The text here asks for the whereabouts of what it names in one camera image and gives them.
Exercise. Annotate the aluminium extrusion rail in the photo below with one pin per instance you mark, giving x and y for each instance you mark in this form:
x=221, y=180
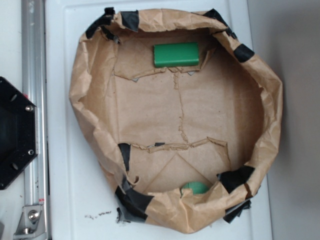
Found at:
x=36, y=174

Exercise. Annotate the green rectangular block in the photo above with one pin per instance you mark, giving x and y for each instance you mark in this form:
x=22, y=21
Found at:
x=176, y=54

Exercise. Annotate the metal corner bracket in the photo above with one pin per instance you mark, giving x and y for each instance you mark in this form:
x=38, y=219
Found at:
x=32, y=224

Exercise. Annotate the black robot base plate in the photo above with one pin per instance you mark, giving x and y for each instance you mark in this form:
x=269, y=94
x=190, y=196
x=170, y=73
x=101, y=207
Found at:
x=18, y=139

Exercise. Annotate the brown paper bag tray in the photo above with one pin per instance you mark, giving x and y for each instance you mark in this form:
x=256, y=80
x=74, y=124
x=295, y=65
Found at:
x=154, y=129

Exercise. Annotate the green ball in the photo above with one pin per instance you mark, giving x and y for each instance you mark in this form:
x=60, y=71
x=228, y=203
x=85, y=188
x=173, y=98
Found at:
x=193, y=188

